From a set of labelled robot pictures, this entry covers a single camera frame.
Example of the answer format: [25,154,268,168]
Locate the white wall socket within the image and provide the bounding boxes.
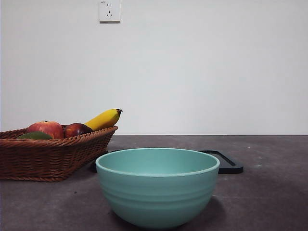
[99,0,121,24]

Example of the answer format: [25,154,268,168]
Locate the yellow banana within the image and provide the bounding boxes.
[84,108,123,132]

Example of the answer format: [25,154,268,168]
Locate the red apple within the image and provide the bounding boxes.
[26,121,65,140]

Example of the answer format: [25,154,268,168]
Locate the brown wicker basket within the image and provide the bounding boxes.
[0,125,119,182]

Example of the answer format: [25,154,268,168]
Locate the dark red plum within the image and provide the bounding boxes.
[64,123,94,139]

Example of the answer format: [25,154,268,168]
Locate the green avocado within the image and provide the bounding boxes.
[16,131,53,141]

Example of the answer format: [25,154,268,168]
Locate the teal bowl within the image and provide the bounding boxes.
[95,147,220,230]

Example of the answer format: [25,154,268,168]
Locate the black tray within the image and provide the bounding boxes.
[90,149,244,175]

